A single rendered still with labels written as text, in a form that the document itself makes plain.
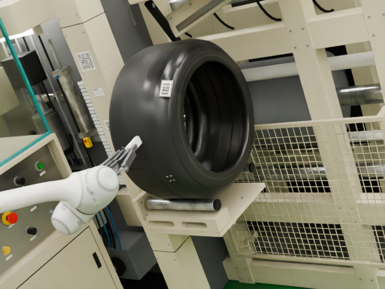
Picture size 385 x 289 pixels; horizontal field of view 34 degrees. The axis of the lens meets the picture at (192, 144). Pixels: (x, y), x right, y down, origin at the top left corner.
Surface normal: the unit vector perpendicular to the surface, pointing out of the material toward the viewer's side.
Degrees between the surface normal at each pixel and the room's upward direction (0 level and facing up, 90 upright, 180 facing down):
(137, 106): 56
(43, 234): 90
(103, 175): 70
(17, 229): 90
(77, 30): 90
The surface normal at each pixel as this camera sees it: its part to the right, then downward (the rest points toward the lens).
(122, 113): -0.61, -0.04
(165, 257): -0.53, 0.47
